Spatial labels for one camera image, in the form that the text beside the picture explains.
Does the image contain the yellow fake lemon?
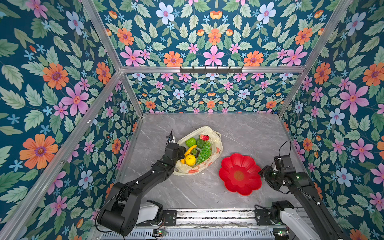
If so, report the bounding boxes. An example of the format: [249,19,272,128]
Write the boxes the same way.
[185,155,197,167]

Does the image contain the cream plastic fruit-print bag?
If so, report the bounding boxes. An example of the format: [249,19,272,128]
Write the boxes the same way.
[173,126,223,176]

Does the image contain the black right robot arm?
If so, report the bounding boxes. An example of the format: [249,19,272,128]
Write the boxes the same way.
[259,155,349,240]

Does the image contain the red fake strawberry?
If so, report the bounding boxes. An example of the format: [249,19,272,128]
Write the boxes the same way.
[199,135,210,142]

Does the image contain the yellow fake banana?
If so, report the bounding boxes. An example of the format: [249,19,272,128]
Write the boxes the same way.
[181,145,197,164]

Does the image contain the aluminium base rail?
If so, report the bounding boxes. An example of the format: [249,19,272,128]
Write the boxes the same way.
[92,207,340,230]

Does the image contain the black hook rail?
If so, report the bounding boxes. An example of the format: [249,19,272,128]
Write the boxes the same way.
[179,66,243,75]

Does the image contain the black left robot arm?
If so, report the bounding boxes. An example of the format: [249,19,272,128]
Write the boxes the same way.
[95,134,186,237]

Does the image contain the red flower-shaped plastic bowl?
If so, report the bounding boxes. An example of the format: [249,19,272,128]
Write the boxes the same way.
[219,153,262,196]

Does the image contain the green fake grapes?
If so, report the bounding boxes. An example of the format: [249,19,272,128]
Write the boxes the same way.
[196,142,212,165]

